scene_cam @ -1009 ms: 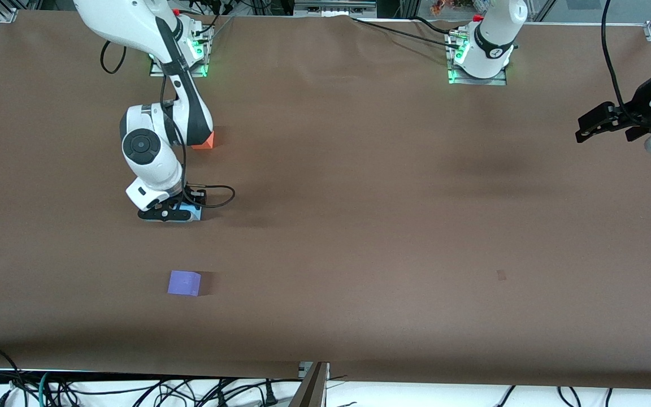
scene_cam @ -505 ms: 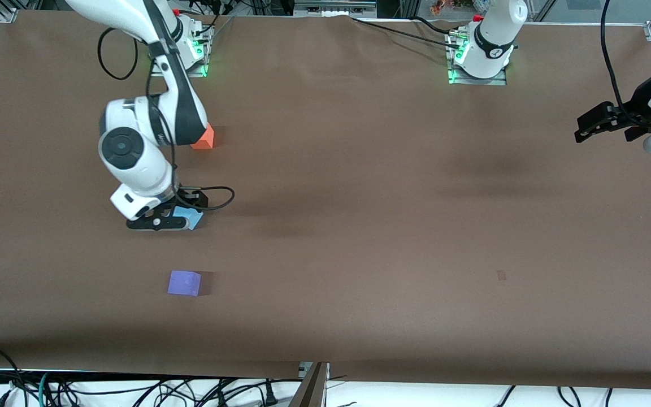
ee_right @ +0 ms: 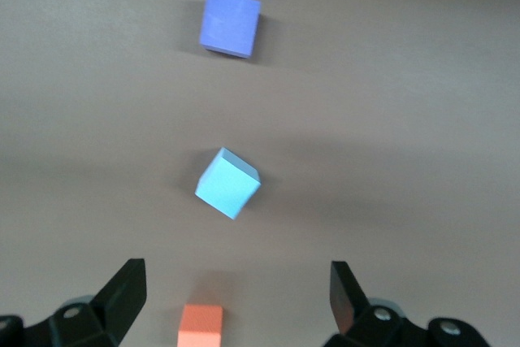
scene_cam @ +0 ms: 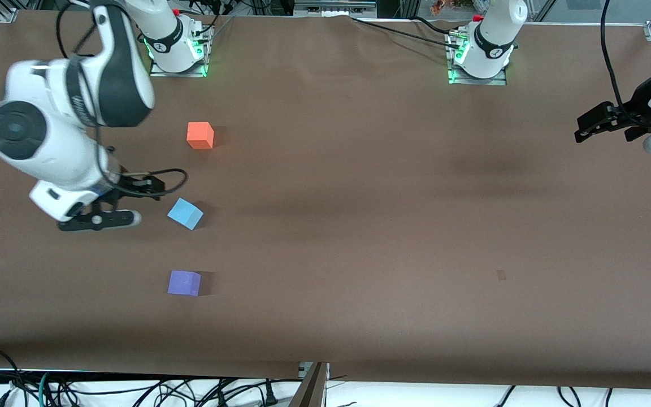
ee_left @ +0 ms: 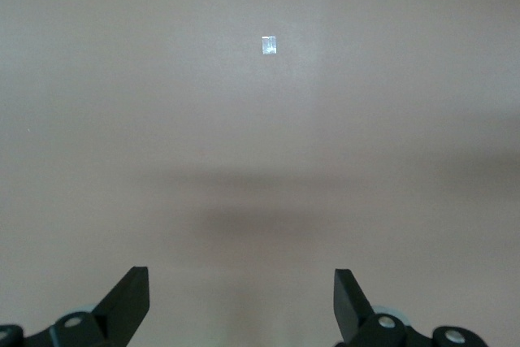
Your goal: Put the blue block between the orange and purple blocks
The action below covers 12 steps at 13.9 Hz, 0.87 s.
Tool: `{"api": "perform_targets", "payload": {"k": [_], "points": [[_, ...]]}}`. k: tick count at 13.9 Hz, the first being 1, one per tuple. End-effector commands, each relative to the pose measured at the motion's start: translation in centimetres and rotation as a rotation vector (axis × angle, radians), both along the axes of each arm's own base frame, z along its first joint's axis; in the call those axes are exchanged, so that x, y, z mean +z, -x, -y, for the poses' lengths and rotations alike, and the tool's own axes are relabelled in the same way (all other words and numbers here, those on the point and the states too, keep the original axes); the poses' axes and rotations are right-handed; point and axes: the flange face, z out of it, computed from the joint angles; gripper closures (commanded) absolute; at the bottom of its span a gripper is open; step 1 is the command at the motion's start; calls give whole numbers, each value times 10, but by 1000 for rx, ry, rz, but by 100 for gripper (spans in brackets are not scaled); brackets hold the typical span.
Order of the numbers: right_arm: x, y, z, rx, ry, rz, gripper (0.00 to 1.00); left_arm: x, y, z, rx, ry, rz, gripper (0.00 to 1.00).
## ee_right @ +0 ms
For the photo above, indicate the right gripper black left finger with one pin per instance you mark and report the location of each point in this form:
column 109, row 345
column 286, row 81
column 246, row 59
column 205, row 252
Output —
column 101, row 322

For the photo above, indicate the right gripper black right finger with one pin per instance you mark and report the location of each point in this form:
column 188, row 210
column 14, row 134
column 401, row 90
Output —
column 373, row 326

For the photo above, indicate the light blue foam block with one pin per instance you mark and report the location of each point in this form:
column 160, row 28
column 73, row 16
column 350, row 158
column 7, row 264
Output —
column 227, row 188

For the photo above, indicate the orange foam block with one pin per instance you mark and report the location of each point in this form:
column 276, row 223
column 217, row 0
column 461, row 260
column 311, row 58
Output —
column 201, row 326

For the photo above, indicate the purple foam block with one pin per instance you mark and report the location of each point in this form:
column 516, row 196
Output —
column 229, row 24

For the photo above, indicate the brown paper table cover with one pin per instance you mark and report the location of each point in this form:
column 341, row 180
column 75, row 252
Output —
column 365, row 119

